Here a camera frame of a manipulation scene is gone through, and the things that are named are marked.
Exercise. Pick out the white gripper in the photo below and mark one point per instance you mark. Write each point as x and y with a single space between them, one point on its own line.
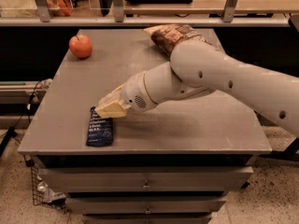
135 92

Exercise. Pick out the blue rxbar blueberry bar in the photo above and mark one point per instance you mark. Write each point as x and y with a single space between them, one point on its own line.
100 131

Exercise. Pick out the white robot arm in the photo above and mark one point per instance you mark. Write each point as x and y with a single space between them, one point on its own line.
196 69

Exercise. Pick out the brown chip bag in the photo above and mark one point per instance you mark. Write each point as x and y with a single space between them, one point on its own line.
168 36

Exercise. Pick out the orange snack bag on shelf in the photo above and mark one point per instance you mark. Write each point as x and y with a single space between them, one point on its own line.
61 8

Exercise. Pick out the red apple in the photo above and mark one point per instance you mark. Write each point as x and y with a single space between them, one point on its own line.
81 46

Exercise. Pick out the grey drawer cabinet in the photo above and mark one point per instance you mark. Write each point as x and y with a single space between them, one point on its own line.
171 165

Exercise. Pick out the wire mesh basket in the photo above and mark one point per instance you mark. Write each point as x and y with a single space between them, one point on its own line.
42 194

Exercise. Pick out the metal shelf rail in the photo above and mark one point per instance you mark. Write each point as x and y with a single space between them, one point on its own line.
120 13

